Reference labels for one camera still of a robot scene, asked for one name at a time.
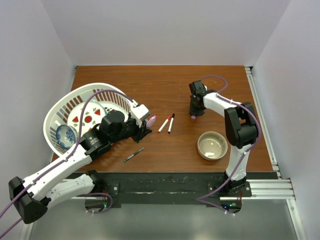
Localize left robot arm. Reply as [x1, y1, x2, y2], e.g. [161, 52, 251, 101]
[8, 105, 152, 224]

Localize white marker red tip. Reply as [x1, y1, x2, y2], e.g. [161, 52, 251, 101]
[157, 115, 172, 133]

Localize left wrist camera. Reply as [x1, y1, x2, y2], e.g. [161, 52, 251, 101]
[130, 100, 150, 126]

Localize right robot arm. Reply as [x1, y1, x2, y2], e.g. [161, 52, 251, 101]
[188, 80, 261, 200]

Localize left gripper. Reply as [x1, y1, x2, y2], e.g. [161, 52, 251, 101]
[109, 114, 152, 144]

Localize pink highlighter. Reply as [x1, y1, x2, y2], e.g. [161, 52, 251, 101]
[146, 115, 157, 128]

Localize green pen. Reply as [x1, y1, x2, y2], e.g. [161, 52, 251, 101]
[123, 147, 145, 163]

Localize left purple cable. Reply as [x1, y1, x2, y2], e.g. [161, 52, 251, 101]
[0, 88, 140, 238]

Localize beige bowl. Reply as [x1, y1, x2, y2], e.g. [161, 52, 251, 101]
[197, 131, 228, 161]

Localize white marker black tip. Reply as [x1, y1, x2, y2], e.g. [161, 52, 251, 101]
[167, 113, 175, 134]

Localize blue patterned bowl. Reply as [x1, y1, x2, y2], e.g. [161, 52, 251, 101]
[55, 124, 78, 150]

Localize black mounting base plate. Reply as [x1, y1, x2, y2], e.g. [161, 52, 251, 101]
[74, 172, 252, 209]

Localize watermelon pattern plate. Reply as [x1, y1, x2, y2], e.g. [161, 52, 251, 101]
[67, 101, 107, 136]

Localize white laundry basket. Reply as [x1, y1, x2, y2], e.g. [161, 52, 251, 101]
[43, 82, 133, 157]

